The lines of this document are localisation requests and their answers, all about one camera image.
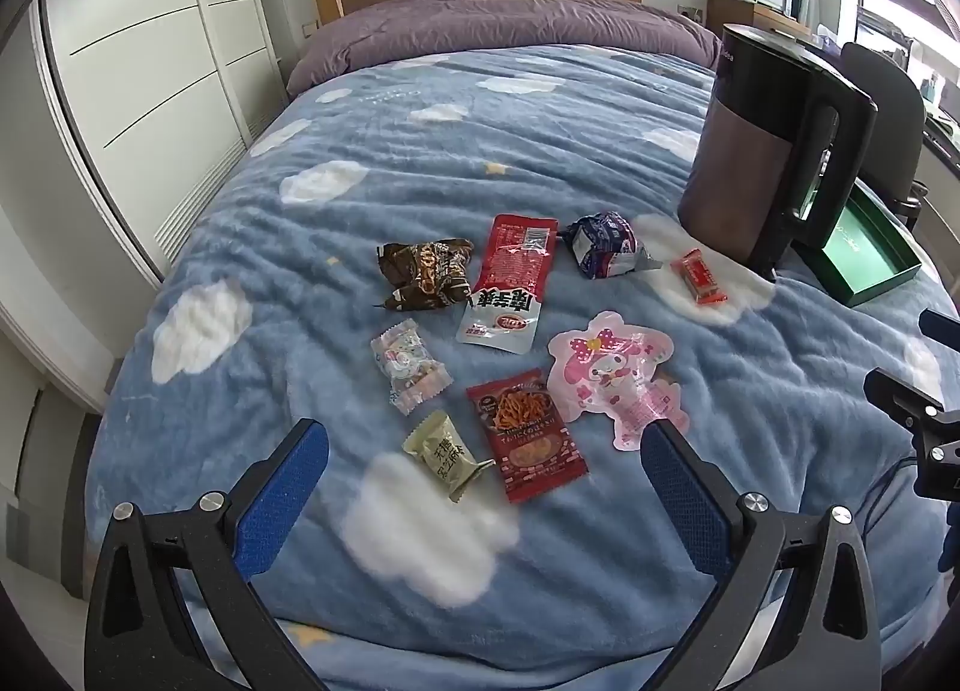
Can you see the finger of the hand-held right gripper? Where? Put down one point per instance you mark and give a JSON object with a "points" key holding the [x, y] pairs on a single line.
{"points": [[943, 327], [904, 394]]}

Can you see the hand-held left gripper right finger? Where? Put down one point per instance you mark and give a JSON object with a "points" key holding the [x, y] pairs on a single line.
{"points": [[682, 503]]}

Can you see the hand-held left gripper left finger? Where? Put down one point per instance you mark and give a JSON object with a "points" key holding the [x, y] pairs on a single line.
{"points": [[285, 503]]}

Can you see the green tray box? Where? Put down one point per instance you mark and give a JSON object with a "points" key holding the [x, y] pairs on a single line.
{"points": [[862, 256]]}

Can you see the pink cartoon snack packet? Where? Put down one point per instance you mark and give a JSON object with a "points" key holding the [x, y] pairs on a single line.
{"points": [[607, 368]]}

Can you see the beige snack packet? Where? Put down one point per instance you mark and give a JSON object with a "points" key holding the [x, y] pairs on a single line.
{"points": [[442, 455]]}

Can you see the dark red snack packet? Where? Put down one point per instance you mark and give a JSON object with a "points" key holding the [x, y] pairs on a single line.
{"points": [[525, 436]]}

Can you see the pastel candy packet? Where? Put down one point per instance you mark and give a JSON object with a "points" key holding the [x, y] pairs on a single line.
{"points": [[409, 364]]}

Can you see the small red candy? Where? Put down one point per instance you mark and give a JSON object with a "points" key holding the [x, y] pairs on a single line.
{"points": [[697, 276]]}

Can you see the blue white snack packet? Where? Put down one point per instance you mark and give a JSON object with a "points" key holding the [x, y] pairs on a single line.
{"points": [[604, 244]]}

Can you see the brown snack packet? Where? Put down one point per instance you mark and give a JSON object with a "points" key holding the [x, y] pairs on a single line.
{"points": [[424, 271]]}

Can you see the long red white snack packet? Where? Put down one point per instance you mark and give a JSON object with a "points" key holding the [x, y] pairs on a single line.
{"points": [[510, 263]]}

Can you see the white desk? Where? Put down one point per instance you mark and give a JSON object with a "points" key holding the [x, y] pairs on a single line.
{"points": [[945, 143]]}

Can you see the dark chair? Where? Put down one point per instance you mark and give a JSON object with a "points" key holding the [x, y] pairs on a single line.
{"points": [[892, 106]]}

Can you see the dark electric kettle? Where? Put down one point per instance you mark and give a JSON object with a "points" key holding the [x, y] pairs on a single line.
{"points": [[742, 158]]}

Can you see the wooden nightstand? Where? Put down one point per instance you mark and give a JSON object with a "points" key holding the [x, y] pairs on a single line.
{"points": [[739, 15]]}

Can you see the blue cloud blanket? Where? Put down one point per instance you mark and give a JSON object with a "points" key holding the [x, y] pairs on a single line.
{"points": [[450, 158]]}

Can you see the white wardrobe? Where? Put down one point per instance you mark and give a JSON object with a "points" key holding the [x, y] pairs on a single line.
{"points": [[150, 60]]}

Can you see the purple pillow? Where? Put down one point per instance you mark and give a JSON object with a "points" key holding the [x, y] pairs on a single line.
{"points": [[487, 23]]}

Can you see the wall socket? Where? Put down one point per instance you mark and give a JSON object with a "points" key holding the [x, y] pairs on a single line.
{"points": [[690, 11]]}

